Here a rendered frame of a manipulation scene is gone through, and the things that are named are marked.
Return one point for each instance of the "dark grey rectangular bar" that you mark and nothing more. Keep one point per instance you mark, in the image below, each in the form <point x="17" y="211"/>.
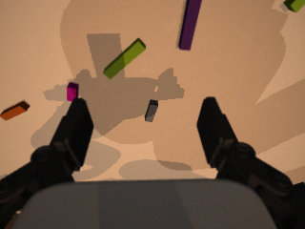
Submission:
<point x="150" y="113"/>

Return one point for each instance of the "orange rod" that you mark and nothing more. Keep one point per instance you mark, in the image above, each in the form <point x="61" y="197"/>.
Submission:
<point x="15" y="110"/>

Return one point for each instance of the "magenta rectangular block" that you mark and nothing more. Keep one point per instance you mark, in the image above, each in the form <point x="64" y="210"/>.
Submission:
<point x="72" y="91"/>

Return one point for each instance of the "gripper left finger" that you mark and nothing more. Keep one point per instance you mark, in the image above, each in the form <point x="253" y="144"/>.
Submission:
<point x="67" y="151"/>

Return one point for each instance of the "dark purple rod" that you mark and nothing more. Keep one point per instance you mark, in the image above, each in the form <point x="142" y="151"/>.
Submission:
<point x="189" y="23"/>

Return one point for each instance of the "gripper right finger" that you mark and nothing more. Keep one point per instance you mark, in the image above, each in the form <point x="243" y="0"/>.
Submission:
<point x="239" y="163"/>

